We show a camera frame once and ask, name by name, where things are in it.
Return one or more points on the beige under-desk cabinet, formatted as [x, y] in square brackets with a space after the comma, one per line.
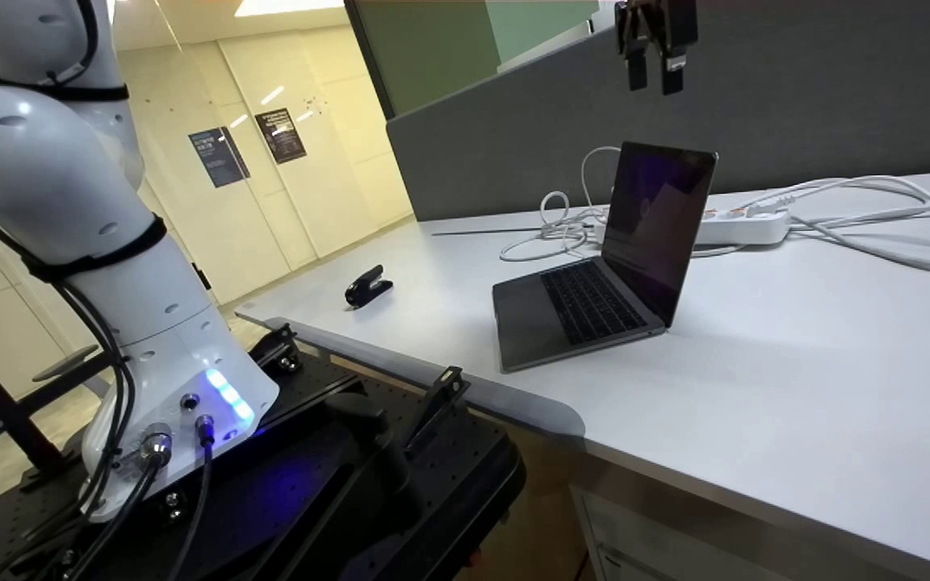
[638, 535]

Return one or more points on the small black clip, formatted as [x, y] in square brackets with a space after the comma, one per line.
[370, 285]

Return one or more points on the ceiling light panel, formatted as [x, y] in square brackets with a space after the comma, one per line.
[289, 3]

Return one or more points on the black clamp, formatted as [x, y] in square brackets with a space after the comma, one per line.
[436, 394]
[275, 350]

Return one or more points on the gray desk partition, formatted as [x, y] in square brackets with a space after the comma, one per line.
[809, 98]

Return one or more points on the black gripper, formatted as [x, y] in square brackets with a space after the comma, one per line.
[657, 18]

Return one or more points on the silver laptop with stickers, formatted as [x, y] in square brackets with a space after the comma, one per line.
[583, 307]

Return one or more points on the green wall panel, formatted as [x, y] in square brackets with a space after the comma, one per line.
[433, 43]

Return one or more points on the dark wall poster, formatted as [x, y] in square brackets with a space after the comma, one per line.
[282, 132]
[218, 157]

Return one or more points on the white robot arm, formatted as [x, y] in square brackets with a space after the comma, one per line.
[56, 163]

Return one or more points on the white power strip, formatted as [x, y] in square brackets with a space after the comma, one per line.
[743, 225]

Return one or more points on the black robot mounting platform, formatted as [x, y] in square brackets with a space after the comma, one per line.
[304, 485]

